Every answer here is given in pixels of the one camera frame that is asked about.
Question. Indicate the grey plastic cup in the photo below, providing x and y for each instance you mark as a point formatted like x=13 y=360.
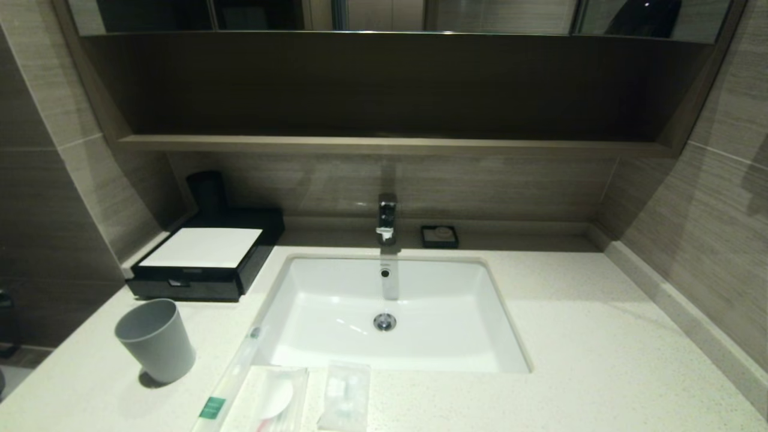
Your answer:
x=157 y=342

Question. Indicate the black amenity drawer box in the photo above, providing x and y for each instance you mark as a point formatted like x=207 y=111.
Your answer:
x=264 y=228

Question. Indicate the chrome faucet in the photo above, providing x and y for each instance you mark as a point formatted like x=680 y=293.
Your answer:
x=387 y=216

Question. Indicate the black soap dish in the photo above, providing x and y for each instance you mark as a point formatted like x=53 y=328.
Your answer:
x=427 y=240

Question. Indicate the round white soap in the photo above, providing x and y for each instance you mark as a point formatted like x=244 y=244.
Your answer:
x=443 y=231

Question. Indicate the brown wooden shelf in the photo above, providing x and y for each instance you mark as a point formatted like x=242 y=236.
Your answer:
x=390 y=144

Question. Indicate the chrome sink drain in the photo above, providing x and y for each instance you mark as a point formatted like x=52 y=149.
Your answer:
x=384 y=322

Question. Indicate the white sink basin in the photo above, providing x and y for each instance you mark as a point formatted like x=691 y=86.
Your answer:
x=444 y=324

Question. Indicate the black cup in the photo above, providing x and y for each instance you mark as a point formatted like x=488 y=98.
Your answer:
x=207 y=189

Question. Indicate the clear packet with cotton swabs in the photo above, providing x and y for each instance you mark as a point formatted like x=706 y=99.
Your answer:
x=345 y=396

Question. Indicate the clear packet with white disc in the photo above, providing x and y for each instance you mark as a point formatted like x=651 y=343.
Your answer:
x=270 y=399

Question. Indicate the toothbrush packet with green label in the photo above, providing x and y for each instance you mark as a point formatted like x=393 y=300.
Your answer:
x=212 y=408

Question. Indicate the wall mirror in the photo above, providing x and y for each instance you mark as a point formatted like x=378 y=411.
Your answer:
x=492 y=15

